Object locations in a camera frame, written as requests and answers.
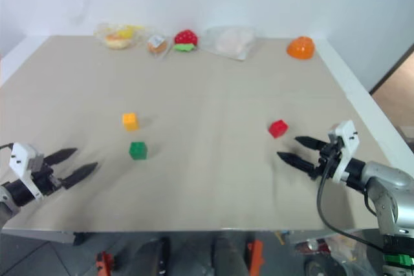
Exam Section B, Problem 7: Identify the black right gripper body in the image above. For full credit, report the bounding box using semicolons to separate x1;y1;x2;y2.
309;138;344;182

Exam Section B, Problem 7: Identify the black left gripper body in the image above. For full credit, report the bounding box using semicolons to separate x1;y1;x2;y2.
31;156;65;196

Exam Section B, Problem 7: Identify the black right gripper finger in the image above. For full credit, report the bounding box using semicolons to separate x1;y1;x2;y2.
294;136;328;151
276;151;316;176

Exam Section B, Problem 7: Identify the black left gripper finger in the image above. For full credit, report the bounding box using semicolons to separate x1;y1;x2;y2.
60;162;99;190
43;147;78;166

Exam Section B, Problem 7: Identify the red cube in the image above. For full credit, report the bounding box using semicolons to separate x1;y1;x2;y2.
268;120;289;139

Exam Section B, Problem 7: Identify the green cube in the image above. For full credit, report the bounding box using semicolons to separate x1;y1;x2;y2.
129;141;149;161

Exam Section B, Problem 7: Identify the yellow cube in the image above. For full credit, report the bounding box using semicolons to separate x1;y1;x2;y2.
122;112;140;132

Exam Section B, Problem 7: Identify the orange and black clamp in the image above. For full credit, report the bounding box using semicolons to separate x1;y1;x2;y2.
94;251;118;276
246;239;265;276

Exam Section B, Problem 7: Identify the orange plastic dome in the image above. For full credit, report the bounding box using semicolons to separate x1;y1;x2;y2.
286;36;316;60

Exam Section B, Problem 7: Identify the dark rounded robot leg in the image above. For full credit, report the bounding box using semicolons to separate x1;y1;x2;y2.
132;236;171;276

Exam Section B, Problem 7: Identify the clear bag with pale food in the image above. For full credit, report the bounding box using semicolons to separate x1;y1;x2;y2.
201;25;257;61

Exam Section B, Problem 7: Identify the clear bag with yellow toys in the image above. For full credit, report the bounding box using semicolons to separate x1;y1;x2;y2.
93;23;150;50

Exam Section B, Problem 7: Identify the wrapped orange toy bun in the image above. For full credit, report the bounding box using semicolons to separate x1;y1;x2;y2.
147;34;169;55

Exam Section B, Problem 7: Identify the red and green toy strawberry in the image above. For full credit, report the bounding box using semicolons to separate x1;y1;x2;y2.
172;30;199;53

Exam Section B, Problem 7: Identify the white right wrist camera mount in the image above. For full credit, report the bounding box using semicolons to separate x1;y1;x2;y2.
327;120;361;184

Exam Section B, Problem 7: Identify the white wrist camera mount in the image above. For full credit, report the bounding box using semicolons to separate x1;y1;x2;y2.
327;120;361;184
8;142;45;200

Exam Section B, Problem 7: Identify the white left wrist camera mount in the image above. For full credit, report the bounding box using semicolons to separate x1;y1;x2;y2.
8;142;45;200

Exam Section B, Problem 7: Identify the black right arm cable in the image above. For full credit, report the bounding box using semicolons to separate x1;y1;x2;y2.
316;153;386;253

